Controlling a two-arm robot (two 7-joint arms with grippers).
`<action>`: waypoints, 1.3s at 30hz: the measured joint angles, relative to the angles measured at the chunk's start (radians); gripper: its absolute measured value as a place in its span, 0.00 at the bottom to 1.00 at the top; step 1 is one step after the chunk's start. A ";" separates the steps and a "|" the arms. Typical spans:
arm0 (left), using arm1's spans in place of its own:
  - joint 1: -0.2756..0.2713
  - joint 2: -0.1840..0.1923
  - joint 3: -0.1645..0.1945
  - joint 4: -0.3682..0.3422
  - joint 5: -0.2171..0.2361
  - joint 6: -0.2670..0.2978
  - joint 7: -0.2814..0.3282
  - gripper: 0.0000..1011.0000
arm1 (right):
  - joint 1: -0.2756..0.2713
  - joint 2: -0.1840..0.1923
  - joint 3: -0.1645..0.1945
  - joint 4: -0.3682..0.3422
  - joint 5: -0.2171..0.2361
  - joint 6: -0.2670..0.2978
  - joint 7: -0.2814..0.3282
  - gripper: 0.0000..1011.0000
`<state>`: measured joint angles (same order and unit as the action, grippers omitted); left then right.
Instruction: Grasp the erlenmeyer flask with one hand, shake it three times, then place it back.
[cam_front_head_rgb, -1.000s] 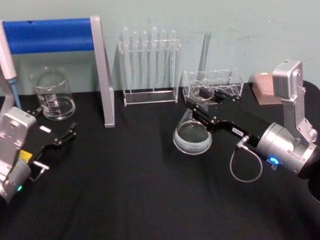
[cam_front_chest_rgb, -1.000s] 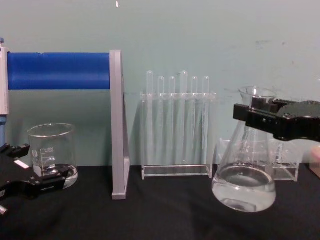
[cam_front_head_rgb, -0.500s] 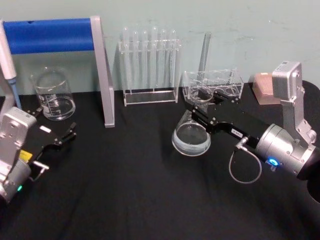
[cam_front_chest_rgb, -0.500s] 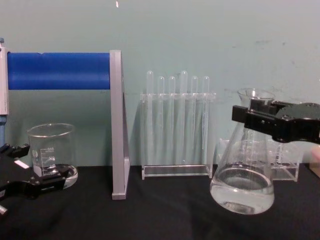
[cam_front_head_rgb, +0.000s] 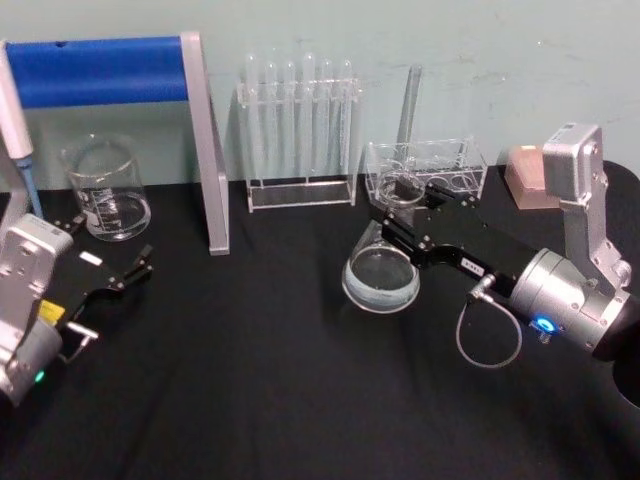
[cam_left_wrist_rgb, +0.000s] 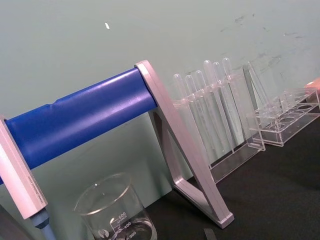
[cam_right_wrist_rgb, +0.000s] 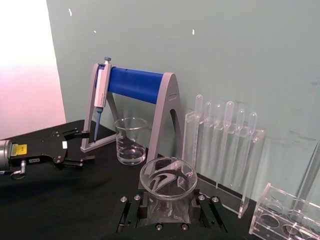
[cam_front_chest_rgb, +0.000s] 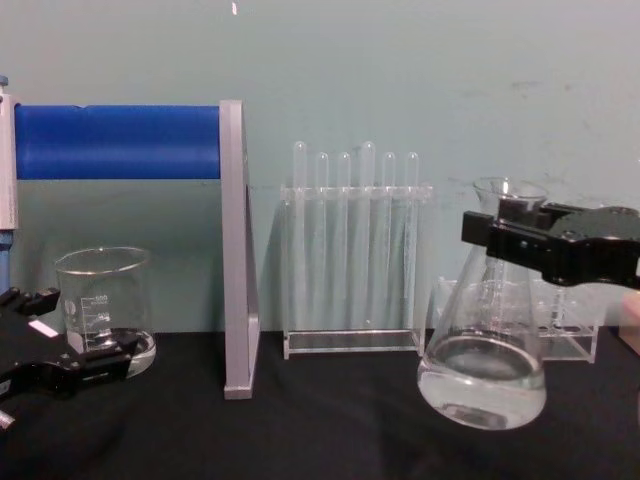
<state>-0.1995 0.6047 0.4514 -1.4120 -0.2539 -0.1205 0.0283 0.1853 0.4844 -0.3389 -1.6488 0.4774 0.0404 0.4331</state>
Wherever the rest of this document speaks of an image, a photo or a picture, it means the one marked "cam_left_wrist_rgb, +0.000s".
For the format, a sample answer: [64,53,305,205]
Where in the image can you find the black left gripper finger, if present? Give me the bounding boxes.
[203,228,216,240]

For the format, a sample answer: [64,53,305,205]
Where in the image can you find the black table cloth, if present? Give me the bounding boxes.
[139,116,320,240]

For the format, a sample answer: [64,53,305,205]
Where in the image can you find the clear acrylic dropper rack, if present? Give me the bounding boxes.
[171,60,267,185]

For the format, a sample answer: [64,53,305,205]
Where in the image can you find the clear glass beaker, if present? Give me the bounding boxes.
[73,172,159,240]

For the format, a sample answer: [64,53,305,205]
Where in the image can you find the clear acrylic test tube rack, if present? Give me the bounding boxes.
[245,87,320,148]

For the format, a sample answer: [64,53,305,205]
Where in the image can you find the blue pipette shaft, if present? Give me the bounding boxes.
[29,206,57,240]

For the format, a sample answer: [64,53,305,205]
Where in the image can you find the pipette stand blue bar grey ends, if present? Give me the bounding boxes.
[0,59,235,230]

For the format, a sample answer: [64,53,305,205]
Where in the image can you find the pale pink rounded item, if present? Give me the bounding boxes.
[304,77,320,91]

